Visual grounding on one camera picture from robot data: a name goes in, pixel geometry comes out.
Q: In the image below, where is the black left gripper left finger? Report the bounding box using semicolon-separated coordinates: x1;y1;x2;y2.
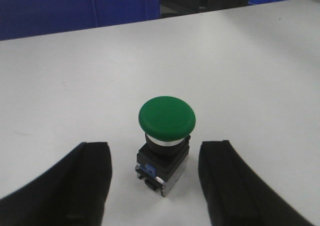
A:
0;142;112;225

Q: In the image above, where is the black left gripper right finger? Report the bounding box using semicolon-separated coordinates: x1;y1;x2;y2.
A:
198;140;311;225

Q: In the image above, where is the green mushroom push button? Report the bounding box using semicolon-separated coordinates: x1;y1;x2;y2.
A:
135;96;196;197

